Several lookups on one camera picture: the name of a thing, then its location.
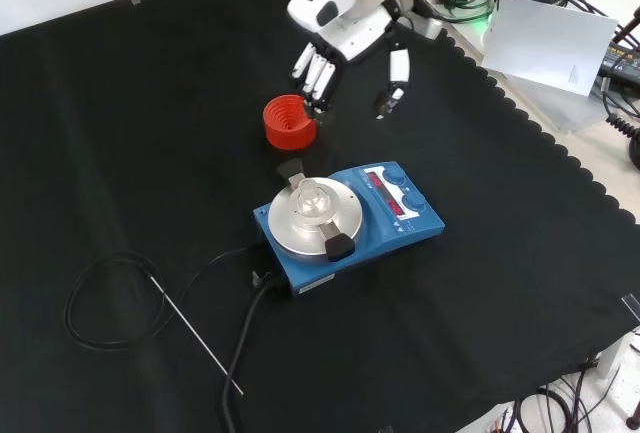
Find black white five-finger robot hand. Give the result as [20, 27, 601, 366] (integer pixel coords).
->
[289, 0, 416, 122]

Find heater with blue base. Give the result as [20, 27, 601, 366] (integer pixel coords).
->
[252, 160, 446, 298]

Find orange ribbed flask holder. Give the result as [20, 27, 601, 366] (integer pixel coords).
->
[262, 94, 318, 152]

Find clear round-bottom glass flask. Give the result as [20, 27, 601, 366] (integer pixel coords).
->
[292, 177, 335, 219]

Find pale board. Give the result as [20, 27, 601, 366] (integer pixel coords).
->
[480, 0, 620, 99]

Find black device with yellow label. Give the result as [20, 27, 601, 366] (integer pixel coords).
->
[597, 40, 640, 82]

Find black bench cloth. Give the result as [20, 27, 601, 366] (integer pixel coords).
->
[0, 0, 640, 433]

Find thin metal probe rod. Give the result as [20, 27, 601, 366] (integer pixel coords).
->
[149, 275, 245, 397]

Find clear tape piece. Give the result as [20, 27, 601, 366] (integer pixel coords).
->
[621, 294, 640, 325]

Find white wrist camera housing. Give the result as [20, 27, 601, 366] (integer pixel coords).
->
[287, 0, 359, 33]

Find silver heating block black handles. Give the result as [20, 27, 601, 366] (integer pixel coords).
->
[268, 159, 365, 263]

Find coiled black cable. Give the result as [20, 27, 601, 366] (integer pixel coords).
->
[605, 112, 640, 142]

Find thick black power cable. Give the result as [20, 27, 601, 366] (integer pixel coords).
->
[221, 275, 286, 433]

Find thin black probe cable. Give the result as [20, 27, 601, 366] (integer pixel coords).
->
[63, 247, 256, 352]

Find white bench bracket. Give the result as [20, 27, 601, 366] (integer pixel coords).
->
[597, 330, 640, 379]

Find black floor cable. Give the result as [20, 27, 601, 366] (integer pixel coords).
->
[514, 385, 576, 433]

